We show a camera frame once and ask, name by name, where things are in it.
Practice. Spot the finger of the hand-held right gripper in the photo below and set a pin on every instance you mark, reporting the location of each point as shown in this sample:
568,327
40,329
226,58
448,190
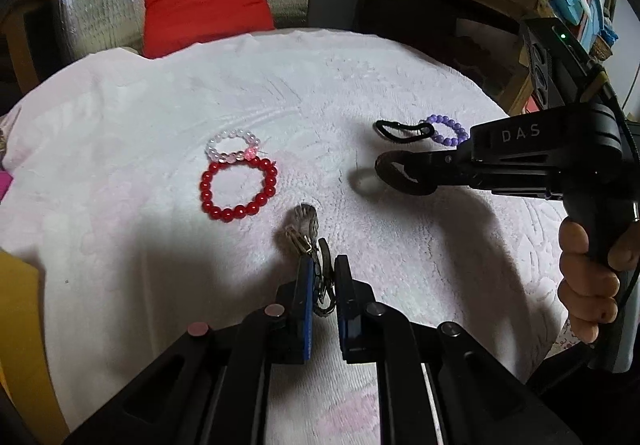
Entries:
450,176
435,158

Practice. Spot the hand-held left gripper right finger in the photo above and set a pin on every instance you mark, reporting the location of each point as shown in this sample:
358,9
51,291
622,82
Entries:
344,310

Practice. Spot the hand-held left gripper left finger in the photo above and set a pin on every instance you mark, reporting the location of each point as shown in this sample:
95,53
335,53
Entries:
305,305

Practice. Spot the silver metal wristwatch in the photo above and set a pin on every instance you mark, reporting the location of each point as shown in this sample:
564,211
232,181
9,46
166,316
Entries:
305,220

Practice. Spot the orange cardboard box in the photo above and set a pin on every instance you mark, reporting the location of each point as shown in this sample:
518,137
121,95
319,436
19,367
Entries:
25,350

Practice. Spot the person's right hand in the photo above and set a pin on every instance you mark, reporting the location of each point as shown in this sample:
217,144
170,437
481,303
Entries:
585,285

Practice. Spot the blue packet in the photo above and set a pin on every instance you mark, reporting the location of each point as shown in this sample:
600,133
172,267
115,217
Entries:
607,32

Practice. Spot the white textured blanket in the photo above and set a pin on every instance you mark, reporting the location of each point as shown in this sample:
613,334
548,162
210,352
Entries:
150,275

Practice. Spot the red pillow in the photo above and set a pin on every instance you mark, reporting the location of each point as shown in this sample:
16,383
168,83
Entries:
205,0

